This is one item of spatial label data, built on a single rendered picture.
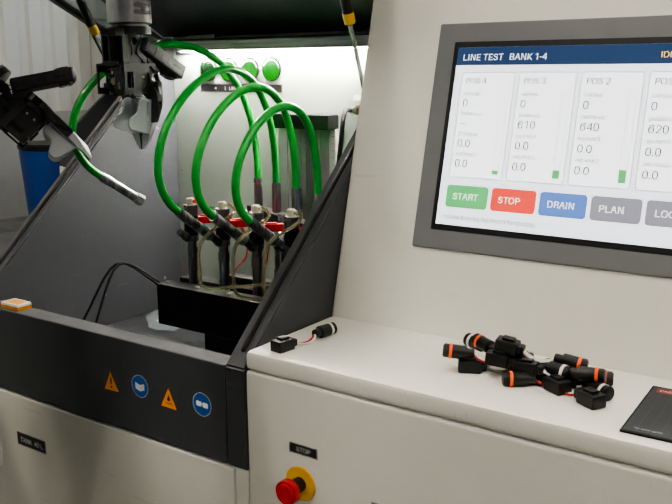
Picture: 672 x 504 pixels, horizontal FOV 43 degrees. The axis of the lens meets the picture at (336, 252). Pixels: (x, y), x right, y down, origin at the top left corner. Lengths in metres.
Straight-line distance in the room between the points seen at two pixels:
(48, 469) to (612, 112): 1.16
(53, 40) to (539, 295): 7.97
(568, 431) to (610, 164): 0.40
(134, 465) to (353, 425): 0.47
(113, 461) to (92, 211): 0.58
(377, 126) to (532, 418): 0.58
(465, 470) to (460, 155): 0.48
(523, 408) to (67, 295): 1.10
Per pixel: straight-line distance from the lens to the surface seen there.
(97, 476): 1.58
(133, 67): 1.50
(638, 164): 1.21
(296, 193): 1.59
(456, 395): 1.07
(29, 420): 1.70
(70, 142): 1.59
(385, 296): 1.35
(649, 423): 1.04
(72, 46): 9.07
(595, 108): 1.24
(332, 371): 1.15
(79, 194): 1.84
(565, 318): 1.23
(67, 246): 1.84
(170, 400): 1.38
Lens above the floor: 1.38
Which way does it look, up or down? 12 degrees down
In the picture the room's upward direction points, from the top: straight up
